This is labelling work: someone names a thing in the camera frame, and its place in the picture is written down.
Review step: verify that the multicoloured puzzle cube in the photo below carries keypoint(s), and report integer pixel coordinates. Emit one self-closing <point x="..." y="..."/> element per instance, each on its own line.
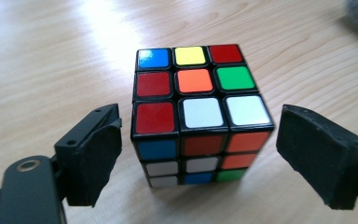
<point x="199" y="115"/>

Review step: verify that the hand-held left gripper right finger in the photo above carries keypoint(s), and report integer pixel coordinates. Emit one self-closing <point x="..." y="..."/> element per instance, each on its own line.
<point x="320" y="155"/>

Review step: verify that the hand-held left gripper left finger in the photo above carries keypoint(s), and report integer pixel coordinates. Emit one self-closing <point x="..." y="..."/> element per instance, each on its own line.
<point x="93" y="161"/>

